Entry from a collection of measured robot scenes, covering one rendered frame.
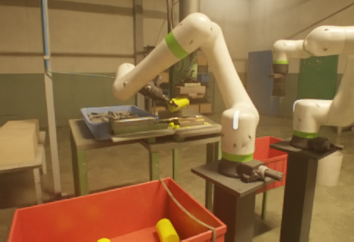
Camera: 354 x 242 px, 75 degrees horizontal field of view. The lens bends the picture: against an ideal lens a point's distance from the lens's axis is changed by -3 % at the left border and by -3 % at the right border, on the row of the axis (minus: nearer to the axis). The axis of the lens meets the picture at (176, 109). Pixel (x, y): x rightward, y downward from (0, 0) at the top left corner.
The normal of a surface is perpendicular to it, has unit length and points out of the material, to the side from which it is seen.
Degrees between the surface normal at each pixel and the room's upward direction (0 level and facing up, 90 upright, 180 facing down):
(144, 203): 90
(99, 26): 90
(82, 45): 90
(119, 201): 90
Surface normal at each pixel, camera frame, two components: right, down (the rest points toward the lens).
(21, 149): 0.46, 0.14
